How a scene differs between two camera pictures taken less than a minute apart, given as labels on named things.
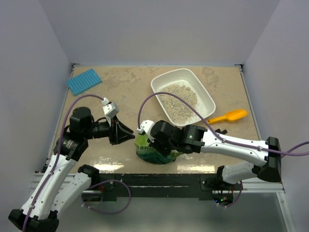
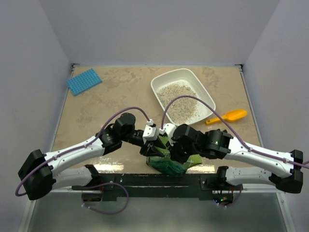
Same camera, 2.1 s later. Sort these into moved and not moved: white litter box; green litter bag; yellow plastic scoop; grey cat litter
Moved: green litter bag
Not moved: white litter box; yellow plastic scoop; grey cat litter
